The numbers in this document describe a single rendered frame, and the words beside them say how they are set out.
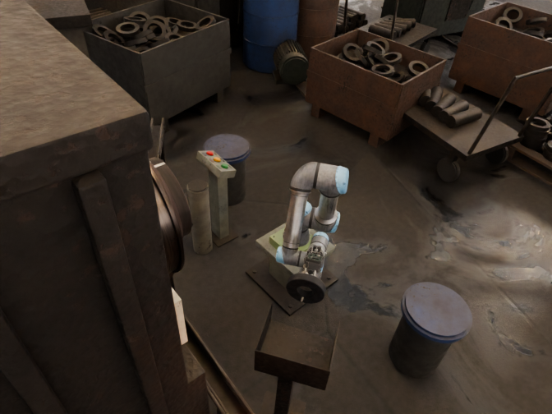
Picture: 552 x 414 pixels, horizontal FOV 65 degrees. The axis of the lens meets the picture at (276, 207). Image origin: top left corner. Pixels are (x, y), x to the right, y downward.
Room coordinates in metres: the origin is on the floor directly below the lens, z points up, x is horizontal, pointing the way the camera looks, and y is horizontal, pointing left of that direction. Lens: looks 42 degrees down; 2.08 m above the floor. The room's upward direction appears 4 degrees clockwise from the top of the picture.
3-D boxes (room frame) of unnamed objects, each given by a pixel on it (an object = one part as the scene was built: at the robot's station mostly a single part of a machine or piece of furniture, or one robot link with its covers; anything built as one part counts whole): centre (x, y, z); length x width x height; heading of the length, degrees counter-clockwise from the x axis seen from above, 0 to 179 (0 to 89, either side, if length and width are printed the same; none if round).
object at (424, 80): (3.66, -0.77, 0.33); 0.93 x 0.73 x 0.66; 49
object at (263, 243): (1.68, -0.12, 0.28); 0.32 x 0.32 x 0.04; 44
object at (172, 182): (1.07, 0.37, 1.11); 0.28 x 0.06 x 0.28; 42
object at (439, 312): (1.22, -0.78, 0.22); 0.32 x 0.32 x 0.43
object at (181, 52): (3.68, 1.14, 0.39); 1.03 x 0.83 x 0.77; 147
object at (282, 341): (0.84, -0.11, 0.36); 0.26 x 0.20 x 0.72; 77
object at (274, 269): (1.68, -0.12, 0.13); 0.40 x 0.40 x 0.26; 44
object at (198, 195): (1.87, 0.45, 0.26); 0.12 x 0.12 x 0.52
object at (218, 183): (2.00, 0.35, 0.31); 0.24 x 0.16 x 0.62; 42
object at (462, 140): (3.24, -1.36, 0.48); 1.18 x 0.65 x 0.96; 32
